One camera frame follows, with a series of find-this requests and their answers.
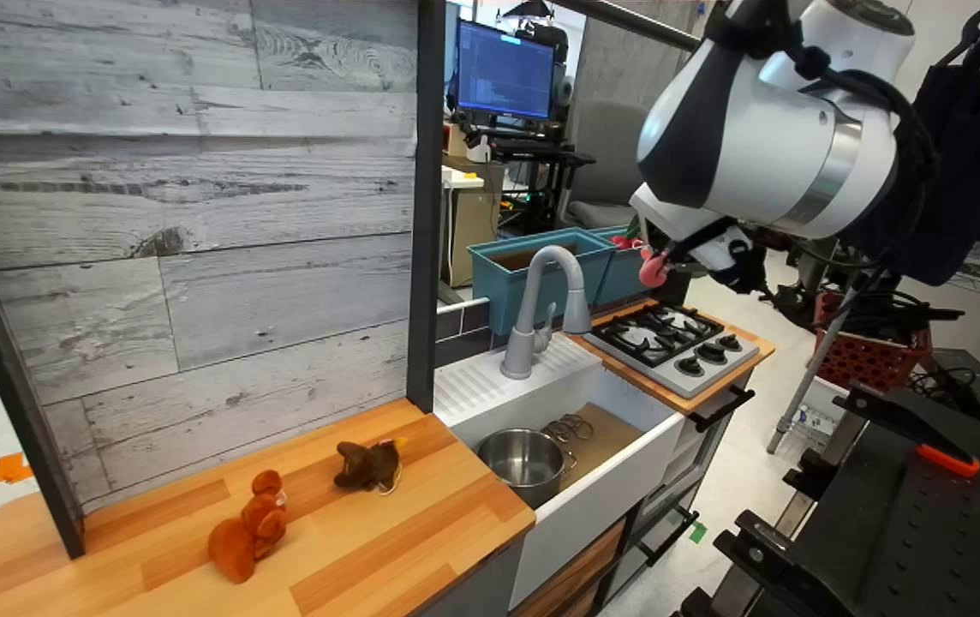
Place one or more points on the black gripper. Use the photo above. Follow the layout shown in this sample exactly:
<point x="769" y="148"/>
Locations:
<point x="726" y="260"/>

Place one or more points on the pink plush toy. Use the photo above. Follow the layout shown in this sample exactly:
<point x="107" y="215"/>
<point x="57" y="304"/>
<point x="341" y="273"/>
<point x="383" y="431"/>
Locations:
<point x="655" y="270"/>

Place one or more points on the dark brown plush toy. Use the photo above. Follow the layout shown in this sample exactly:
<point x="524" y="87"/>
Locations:
<point x="370" y="468"/>

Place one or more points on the orange plush toy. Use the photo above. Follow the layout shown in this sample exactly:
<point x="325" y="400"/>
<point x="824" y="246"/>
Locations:
<point x="247" y="533"/>

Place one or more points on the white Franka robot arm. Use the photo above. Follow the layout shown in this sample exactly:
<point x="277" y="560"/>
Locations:
<point x="766" y="126"/>

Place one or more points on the stainless steel pot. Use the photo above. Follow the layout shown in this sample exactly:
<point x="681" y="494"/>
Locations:
<point x="524" y="457"/>

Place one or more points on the red toy radishes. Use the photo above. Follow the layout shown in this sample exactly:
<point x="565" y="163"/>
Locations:
<point x="629" y="240"/>

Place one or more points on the grey toy stove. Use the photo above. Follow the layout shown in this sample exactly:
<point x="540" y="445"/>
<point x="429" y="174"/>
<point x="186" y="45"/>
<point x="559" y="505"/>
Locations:
<point x="672" y="343"/>

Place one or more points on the teal planter box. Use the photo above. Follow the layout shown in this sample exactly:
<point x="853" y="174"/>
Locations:
<point x="503" y="278"/>
<point x="621" y="277"/>

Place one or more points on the red plastic crate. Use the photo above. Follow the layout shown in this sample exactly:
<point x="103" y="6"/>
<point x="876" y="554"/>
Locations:
<point x="870" y="361"/>

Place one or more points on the grey toy faucet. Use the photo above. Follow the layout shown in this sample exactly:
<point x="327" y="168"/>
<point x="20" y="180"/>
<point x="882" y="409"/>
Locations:
<point x="528" y="329"/>

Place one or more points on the cardboard box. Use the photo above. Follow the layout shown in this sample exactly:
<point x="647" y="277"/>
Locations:
<point x="471" y="227"/>

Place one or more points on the black hanging bag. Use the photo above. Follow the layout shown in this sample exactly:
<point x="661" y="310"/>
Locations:
<point x="965" y="158"/>

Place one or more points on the white toy sink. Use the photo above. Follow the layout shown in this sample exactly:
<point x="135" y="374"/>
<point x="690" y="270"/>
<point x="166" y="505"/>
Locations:
<point x="596" y="502"/>

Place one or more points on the computer monitor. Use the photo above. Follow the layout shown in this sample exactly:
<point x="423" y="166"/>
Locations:
<point x="505" y="73"/>

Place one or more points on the orange black bar clamp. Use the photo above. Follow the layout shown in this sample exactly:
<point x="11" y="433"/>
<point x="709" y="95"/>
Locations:
<point x="949" y="462"/>

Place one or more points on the black pegboard table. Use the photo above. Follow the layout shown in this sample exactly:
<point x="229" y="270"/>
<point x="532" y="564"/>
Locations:
<point x="913" y="535"/>

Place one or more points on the grey wood plank backdrop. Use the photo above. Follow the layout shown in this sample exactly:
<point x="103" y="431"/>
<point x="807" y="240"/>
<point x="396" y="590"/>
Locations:
<point x="195" y="227"/>

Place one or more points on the orange floor tape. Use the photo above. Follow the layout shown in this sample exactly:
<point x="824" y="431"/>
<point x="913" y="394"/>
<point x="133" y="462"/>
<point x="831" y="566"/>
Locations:
<point x="11" y="468"/>

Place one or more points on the black metal frame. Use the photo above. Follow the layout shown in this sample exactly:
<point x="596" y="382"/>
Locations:
<point x="427" y="227"/>

